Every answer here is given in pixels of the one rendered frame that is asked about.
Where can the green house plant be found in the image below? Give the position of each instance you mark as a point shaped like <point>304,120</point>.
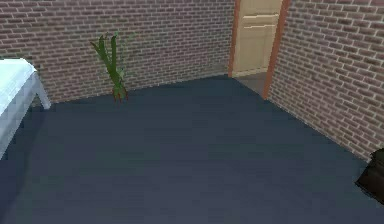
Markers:
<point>113,68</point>

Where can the beige room door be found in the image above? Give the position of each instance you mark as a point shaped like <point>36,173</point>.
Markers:
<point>255,36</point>

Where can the white bed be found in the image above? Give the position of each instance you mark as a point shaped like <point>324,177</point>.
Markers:
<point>13,86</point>

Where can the black cabinet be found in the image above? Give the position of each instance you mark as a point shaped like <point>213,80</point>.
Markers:
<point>373,176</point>

